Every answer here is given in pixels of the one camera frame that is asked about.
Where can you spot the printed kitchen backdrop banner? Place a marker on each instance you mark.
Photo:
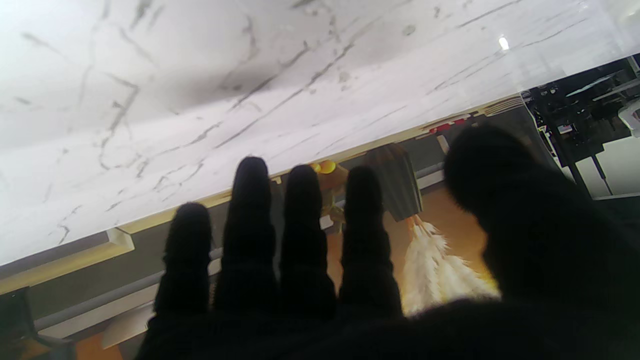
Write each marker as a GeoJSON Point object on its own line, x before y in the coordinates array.
{"type": "Point", "coordinates": [440, 240]}

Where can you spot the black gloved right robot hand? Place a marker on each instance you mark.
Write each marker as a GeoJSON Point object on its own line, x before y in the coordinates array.
{"type": "Point", "coordinates": [305, 250]}

